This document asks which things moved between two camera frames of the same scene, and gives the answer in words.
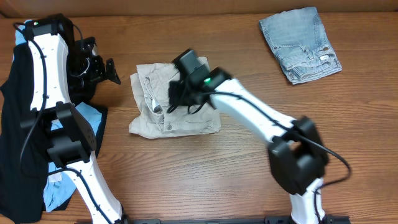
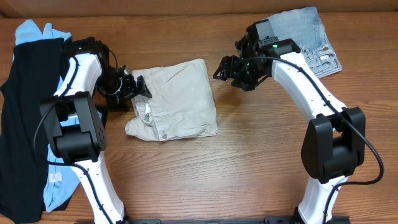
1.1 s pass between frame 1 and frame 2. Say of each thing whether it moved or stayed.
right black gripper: moved
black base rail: stayed
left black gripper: moved
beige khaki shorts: moved
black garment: stayed
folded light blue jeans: stayed
